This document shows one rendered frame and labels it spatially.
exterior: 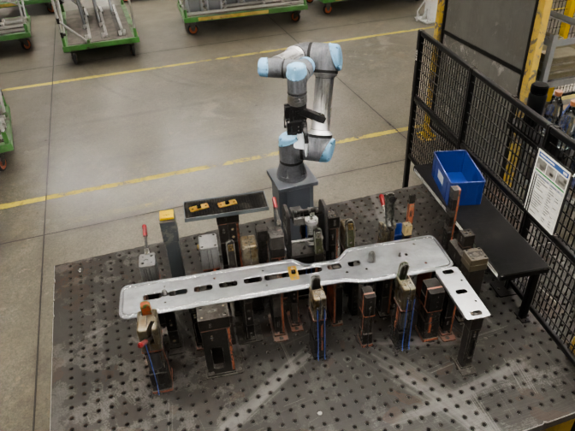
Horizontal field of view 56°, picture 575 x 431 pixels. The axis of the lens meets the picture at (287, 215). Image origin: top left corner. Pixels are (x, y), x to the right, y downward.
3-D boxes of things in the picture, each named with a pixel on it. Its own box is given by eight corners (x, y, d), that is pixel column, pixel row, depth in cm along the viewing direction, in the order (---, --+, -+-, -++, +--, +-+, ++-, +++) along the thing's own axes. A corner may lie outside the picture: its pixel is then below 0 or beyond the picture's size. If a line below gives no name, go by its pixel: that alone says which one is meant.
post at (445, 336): (442, 342, 232) (452, 292, 216) (432, 323, 241) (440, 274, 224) (457, 339, 233) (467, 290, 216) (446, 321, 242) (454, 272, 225)
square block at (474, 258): (458, 323, 241) (471, 261, 220) (450, 310, 247) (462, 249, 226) (475, 320, 242) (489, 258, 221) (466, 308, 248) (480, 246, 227)
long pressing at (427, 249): (118, 326, 208) (117, 322, 207) (121, 286, 226) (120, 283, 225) (456, 268, 228) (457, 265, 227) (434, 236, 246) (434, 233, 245)
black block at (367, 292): (360, 352, 230) (364, 303, 213) (352, 333, 238) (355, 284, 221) (378, 349, 231) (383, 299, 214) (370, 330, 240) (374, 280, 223)
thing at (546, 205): (552, 239, 216) (573, 172, 198) (521, 208, 234) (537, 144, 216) (557, 239, 216) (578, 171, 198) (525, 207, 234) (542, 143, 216)
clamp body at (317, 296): (311, 363, 226) (310, 304, 206) (304, 342, 236) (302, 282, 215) (332, 360, 227) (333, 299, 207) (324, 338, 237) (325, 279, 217)
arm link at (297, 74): (309, 61, 205) (304, 69, 198) (310, 89, 211) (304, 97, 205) (289, 60, 207) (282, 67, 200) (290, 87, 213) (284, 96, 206)
